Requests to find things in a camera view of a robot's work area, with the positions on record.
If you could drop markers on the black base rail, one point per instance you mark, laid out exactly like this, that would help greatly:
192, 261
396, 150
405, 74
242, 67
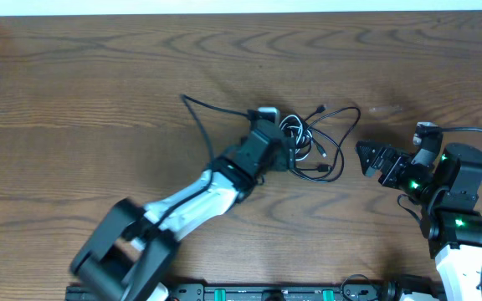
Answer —
355, 288

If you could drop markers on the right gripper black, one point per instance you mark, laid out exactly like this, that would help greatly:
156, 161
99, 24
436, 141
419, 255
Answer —
385, 151

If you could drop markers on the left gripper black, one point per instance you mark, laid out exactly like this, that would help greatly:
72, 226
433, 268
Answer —
289, 155

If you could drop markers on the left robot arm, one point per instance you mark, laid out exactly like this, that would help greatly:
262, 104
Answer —
127, 255

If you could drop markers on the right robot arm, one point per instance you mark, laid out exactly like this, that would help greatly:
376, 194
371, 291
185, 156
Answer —
443, 180

